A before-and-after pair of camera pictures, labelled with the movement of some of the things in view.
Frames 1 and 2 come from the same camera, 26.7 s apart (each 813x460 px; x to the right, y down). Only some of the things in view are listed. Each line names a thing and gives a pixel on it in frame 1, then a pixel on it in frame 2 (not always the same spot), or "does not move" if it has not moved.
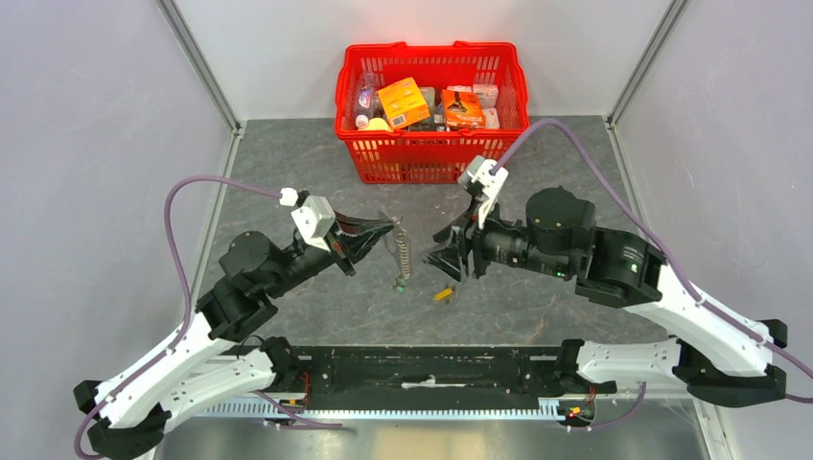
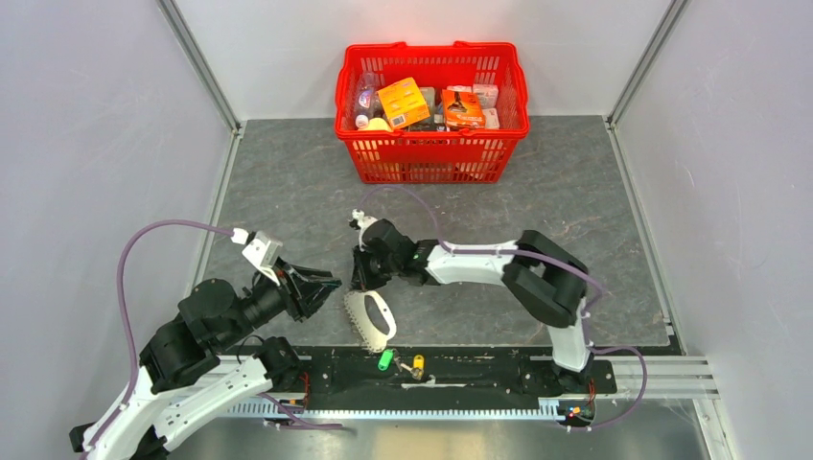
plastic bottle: (367, 103) does not move
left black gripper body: (336, 243) -> (290, 287)
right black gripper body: (495, 241) -> (382, 270)
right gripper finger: (449, 260) -> (360, 274)
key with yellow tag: (443, 293) -> (418, 368)
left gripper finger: (360, 244) -> (314, 292)
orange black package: (462, 109) does not move
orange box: (404, 103) does not move
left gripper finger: (355, 225) -> (312, 274)
